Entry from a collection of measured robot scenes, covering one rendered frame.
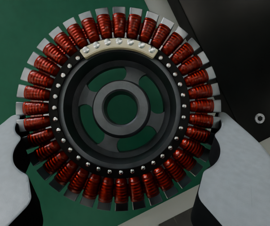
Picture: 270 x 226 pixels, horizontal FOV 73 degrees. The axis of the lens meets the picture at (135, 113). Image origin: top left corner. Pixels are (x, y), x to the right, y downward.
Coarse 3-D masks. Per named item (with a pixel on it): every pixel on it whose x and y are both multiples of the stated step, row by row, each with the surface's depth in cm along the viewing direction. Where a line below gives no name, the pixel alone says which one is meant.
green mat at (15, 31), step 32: (0, 0) 17; (32, 0) 17; (64, 0) 17; (96, 0) 17; (128, 0) 17; (0, 32) 17; (32, 32) 17; (0, 64) 17; (0, 96) 17; (128, 96) 18; (160, 96) 18; (96, 128) 18; (64, 192) 18; (160, 192) 18; (64, 224) 18; (96, 224) 18
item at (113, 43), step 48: (48, 48) 9; (96, 48) 10; (144, 48) 10; (192, 48) 10; (48, 96) 10; (96, 96) 10; (144, 96) 11; (192, 96) 10; (48, 144) 9; (96, 144) 12; (144, 144) 12; (192, 144) 10; (96, 192) 9; (144, 192) 10
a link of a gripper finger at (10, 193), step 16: (0, 128) 9; (16, 128) 9; (0, 144) 8; (16, 144) 8; (0, 160) 7; (16, 160) 8; (0, 176) 7; (16, 176) 7; (0, 192) 6; (16, 192) 6; (32, 192) 6; (0, 208) 6; (16, 208) 6; (32, 208) 6; (0, 224) 5; (16, 224) 6; (32, 224) 6
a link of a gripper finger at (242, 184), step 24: (216, 144) 8; (240, 144) 8; (216, 168) 7; (240, 168) 7; (264, 168) 7; (216, 192) 6; (240, 192) 6; (264, 192) 6; (192, 216) 7; (216, 216) 6; (240, 216) 6; (264, 216) 6
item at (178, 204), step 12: (144, 0) 18; (156, 0) 18; (156, 12) 18; (168, 12) 18; (264, 144) 19; (192, 192) 18; (168, 204) 18; (180, 204) 18; (192, 204) 18; (144, 216) 18; (156, 216) 18; (168, 216) 18
